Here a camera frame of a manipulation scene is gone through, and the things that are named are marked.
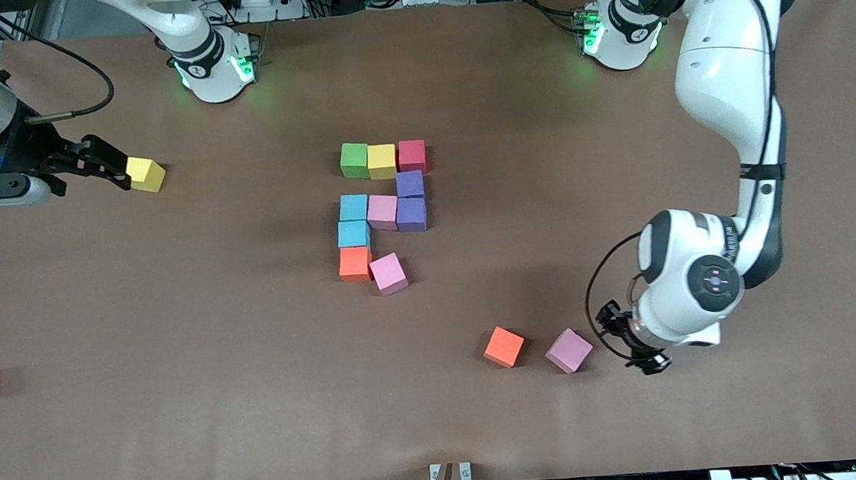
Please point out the yellow foam cube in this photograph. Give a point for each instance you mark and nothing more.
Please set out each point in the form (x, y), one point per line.
(148, 174)
(382, 162)

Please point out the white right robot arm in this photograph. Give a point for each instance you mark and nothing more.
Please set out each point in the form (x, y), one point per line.
(202, 30)

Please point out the green foam cube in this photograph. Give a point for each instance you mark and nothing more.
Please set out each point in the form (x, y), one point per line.
(353, 160)

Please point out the red foam cube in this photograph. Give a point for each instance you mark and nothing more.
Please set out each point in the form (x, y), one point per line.
(412, 155)

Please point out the small metal table bracket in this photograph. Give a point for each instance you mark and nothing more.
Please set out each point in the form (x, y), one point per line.
(435, 474)

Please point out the pink foam cube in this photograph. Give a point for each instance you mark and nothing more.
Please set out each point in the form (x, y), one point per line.
(389, 273)
(382, 213)
(568, 351)

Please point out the aluminium frame rail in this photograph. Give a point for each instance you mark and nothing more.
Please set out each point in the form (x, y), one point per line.
(43, 14)

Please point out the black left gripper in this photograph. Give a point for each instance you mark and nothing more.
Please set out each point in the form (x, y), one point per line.
(618, 330)

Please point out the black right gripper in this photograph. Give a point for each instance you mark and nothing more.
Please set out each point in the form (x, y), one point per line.
(36, 149)

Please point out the blue foam cube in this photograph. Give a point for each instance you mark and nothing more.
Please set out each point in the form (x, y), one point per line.
(352, 233)
(354, 207)

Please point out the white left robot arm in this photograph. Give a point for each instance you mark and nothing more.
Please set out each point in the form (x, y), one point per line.
(726, 83)

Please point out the orange foam cube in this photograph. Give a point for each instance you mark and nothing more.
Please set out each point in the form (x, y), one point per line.
(354, 262)
(503, 347)

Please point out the purple foam cube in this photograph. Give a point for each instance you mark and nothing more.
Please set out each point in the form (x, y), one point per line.
(410, 184)
(411, 214)

